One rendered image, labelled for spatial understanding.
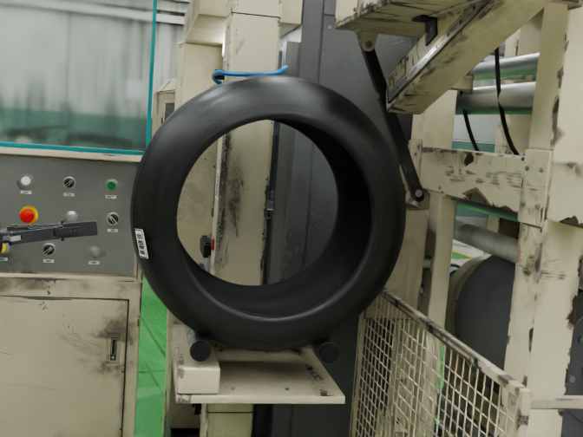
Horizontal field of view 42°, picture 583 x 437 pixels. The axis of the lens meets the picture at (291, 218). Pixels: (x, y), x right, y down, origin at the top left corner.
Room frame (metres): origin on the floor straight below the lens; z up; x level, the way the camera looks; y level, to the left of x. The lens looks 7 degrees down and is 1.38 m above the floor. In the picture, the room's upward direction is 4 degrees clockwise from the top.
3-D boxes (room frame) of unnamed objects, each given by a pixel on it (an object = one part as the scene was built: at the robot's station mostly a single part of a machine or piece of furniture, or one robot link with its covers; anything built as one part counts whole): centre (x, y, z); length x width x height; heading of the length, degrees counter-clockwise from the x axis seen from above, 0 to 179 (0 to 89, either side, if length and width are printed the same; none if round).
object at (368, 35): (1.93, -0.16, 1.61); 0.06 x 0.06 x 0.05; 11
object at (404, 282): (2.04, -0.26, 1.05); 0.20 x 0.15 x 0.30; 11
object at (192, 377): (1.72, 0.20, 0.83); 0.36 x 0.09 x 0.06; 11
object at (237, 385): (1.75, 0.07, 0.80); 0.37 x 0.36 x 0.02; 101
